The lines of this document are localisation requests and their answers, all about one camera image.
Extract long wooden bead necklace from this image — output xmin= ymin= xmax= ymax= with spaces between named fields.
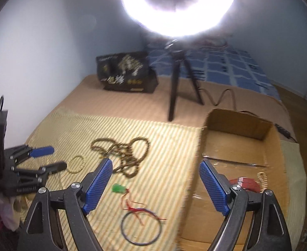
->
xmin=90 ymin=136 xmax=151 ymax=178

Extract black power cable with switch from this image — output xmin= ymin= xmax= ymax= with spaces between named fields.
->
xmin=199 ymin=88 xmax=299 ymax=144

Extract striped yellow cloth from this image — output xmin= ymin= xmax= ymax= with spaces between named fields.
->
xmin=12 ymin=106 xmax=307 ymax=251

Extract tan bed blanket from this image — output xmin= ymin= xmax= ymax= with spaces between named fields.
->
xmin=25 ymin=74 xmax=298 ymax=147

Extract black tripod stand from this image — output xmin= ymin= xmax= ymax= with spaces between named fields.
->
xmin=165 ymin=39 xmax=204 ymax=122

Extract open cardboard box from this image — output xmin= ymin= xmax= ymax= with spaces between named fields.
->
xmin=178 ymin=113 xmax=289 ymax=250

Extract blue patterned bedsheet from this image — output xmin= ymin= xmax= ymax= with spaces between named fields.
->
xmin=146 ymin=44 xmax=281 ymax=101

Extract pale bead bracelet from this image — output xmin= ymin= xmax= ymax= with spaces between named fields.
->
xmin=65 ymin=155 xmax=85 ymax=173

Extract black snack bag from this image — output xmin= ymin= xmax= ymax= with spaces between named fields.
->
xmin=96 ymin=51 xmax=158 ymax=93

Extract green jade pendant red cord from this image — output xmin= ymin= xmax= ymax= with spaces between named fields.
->
xmin=111 ymin=183 xmax=167 ymax=227

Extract small white bead bracelet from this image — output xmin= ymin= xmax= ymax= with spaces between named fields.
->
xmin=256 ymin=171 xmax=269 ymax=189

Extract bright ring light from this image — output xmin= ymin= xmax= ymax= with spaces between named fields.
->
xmin=121 ymin=0 xmax=234 ymax=38

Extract gloved left hand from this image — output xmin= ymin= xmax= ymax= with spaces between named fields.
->
xmin=0 ymin=193 xmax=21 ymax=231

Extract dark thin bangle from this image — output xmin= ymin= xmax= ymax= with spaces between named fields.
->
xmin=120 ymin=207 xmax=162 ymax=246

